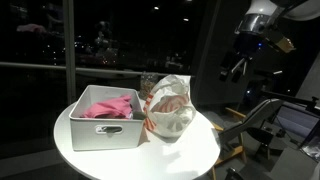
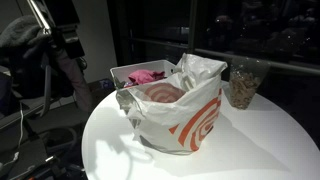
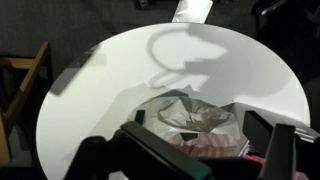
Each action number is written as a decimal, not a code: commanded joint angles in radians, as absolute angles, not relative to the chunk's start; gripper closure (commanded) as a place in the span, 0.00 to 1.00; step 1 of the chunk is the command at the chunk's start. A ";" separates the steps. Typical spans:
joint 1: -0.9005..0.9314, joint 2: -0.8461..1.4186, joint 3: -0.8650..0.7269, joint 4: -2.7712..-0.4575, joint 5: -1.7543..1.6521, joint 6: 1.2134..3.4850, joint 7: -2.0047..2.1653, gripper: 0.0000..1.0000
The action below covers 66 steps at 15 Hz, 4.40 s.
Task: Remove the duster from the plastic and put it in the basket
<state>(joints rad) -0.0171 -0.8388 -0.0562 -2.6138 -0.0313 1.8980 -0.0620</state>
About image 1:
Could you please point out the window frame post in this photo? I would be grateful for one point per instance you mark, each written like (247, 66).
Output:
(69, 50)

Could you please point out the wooden stand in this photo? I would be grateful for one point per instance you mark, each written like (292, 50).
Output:
(233, 151)

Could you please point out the black metal bar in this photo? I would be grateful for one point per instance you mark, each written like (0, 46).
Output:
(293, 98)

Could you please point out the white orange plastic bag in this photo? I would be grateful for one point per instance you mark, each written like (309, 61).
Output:
(170, 110)

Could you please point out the pink cloth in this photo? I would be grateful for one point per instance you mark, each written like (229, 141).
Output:
(110, 108)

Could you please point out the horizontal window rail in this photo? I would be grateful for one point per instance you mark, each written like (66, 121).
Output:
(33, 65)

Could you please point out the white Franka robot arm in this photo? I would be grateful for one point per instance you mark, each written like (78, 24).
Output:
(263, 6)

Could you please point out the grey chair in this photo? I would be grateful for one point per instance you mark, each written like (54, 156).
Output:
(253, 116)

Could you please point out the glass jar with nuts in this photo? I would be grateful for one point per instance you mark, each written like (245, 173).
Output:
(148, 83)

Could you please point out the white plastic basket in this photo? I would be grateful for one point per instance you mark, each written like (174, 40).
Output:
(106, 130)

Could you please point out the yellowish wrist camera box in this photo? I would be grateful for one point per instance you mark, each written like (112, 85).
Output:
(280, 41)

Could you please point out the dark grey object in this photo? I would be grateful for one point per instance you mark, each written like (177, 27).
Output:
(139, 115)

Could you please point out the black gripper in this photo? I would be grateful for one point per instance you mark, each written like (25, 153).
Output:
(246, 43)

